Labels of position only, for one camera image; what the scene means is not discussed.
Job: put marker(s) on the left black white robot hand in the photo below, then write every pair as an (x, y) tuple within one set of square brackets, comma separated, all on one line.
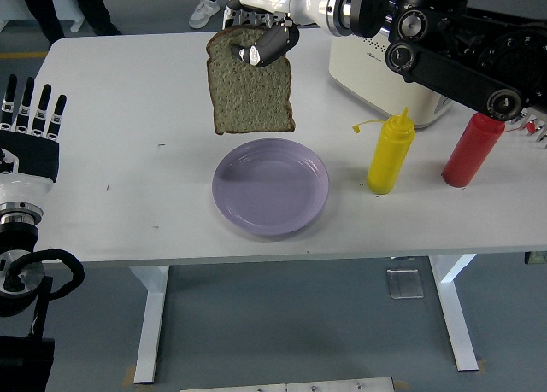
[(27, 153)]

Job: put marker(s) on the brown bread slice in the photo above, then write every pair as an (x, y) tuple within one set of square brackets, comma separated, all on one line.
[(252, 97)]

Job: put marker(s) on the cream silver toaster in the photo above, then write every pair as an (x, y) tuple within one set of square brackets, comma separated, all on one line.
[(363, 80)]

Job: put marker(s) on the purple round plate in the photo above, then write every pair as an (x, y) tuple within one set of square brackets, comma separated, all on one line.
[(270, 191)]

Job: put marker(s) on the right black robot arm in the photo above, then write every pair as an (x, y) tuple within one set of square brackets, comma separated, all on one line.
[(448, 76)]

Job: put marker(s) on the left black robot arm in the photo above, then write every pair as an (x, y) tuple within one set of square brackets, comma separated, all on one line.
[(21, 362)]

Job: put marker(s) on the person with white sneakers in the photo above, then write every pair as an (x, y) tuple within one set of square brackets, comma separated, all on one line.
[(205, 12)]

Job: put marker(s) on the person in dark shoes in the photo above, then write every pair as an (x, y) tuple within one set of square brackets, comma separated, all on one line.
[(42, 7)]

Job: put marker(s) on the white stand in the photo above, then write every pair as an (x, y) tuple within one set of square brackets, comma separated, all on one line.
[(72, 7)]

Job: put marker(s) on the yellow squeeze bottle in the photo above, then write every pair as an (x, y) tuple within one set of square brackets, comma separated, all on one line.
[(389, 161)]

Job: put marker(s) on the white table leg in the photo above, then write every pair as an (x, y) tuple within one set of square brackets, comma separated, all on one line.
[(151, 323), (457, 315)]

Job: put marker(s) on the brown floor tape piece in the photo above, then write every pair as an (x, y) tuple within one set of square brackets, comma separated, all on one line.
[(480, 364), (129, 375)]

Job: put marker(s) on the red squeeze bottle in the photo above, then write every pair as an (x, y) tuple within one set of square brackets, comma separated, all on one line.
[(470, 153)]

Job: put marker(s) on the silver toast rack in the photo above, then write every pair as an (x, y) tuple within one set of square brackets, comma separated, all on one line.
[(540, 129)]

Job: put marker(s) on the silver floor hatch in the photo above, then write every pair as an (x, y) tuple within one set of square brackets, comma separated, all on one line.
[(405, 283)]

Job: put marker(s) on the black table control panel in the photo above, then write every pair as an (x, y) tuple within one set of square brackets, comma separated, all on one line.
[(536, 257)]

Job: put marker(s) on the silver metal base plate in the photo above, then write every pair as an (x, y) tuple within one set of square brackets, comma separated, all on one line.
[(286, 385)]

